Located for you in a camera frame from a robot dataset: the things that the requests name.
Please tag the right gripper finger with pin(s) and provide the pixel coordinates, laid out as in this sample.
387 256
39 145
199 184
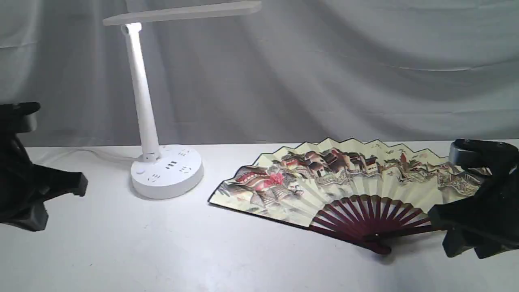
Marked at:
457 241

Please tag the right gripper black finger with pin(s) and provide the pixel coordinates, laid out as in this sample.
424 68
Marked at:
463 215

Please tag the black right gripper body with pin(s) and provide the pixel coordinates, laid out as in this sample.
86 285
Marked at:
494 212

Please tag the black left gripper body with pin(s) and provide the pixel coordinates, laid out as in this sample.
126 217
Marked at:
17 188

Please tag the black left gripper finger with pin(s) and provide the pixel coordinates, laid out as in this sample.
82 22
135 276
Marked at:
51 183

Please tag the painted paper folding fan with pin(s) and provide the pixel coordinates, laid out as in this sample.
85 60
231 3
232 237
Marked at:
360 193

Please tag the white desk lamp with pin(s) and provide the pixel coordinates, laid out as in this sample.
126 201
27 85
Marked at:
163 172

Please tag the grey backdrop curtain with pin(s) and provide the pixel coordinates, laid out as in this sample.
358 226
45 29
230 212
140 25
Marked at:
297 70

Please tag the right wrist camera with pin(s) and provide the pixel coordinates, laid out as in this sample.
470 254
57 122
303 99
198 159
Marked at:
497 156

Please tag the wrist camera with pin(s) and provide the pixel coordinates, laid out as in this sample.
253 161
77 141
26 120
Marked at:
18 118
497 156

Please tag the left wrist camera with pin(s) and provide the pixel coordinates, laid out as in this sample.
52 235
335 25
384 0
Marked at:
18 118

